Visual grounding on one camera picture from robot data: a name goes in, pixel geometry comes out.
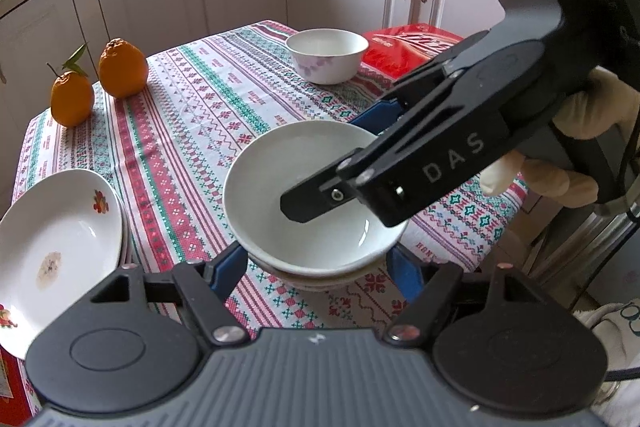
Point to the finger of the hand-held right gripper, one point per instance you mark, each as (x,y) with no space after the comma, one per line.
(310,202)
(375,119)

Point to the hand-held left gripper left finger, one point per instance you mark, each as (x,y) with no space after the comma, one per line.
(226,274)

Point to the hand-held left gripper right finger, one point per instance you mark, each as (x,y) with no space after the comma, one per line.
(404,274)

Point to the white ceramic bowl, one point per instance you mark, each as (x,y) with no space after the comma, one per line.
(310,282)
(260,187)

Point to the small white fruit-print plate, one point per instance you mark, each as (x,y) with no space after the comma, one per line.
(124,242)
(129,252)

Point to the large white fruit-print plate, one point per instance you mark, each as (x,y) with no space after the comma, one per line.
(65,227)

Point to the person's right hand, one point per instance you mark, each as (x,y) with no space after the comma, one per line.
(605,107)

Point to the red gift box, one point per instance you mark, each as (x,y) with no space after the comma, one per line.
(400,52)

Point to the white floral bowl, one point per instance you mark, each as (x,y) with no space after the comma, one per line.
(325,62)

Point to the patterned woven tablecloth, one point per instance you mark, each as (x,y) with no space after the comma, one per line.
(200,132)

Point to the white cloth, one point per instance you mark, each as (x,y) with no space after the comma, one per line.
(620,332)

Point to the bumpy orange citrus fruit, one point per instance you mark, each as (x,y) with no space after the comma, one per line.
(122,72)

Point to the orange citrus fruit with leaves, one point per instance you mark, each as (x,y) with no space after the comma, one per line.
(72,102)

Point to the red printed carton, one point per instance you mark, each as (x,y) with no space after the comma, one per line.
(12,392)

